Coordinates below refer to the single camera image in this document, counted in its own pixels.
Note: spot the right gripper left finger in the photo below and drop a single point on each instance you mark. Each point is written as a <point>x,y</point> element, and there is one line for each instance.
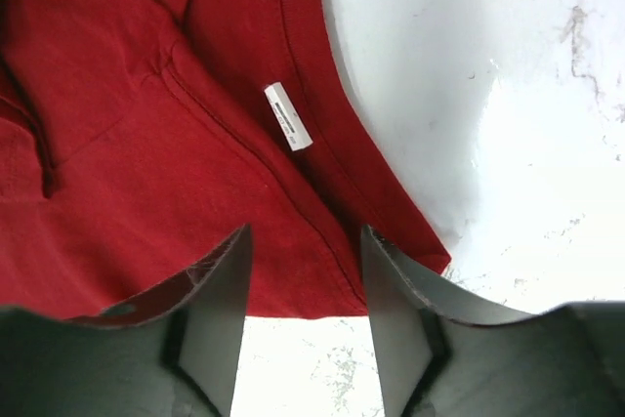
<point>172,350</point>

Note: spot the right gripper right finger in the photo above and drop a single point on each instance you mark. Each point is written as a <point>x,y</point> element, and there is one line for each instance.
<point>442,350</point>

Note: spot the dark red t-shirt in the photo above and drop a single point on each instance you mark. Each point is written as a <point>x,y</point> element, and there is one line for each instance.
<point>136,135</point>

